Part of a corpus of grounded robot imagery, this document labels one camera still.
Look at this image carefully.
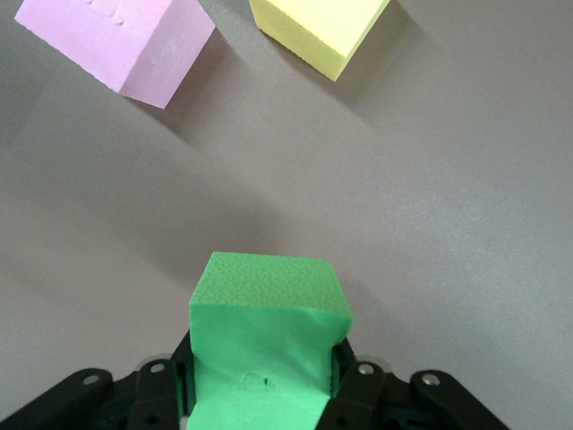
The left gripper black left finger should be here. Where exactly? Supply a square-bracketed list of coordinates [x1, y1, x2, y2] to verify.
[0, 331, 198, 430]

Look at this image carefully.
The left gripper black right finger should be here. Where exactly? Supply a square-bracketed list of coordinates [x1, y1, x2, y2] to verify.
[315, 338, 509, 430]

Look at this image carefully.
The green foam cube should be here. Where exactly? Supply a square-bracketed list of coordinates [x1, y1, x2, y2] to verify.
[186, 251, 355, 430]

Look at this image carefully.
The pink foam cube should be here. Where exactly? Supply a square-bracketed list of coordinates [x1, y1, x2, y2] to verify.
[13, 0, 217, 110]

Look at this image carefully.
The yellow foam cube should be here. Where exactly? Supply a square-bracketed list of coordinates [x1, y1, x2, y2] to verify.
[248, 0, 391, 82]

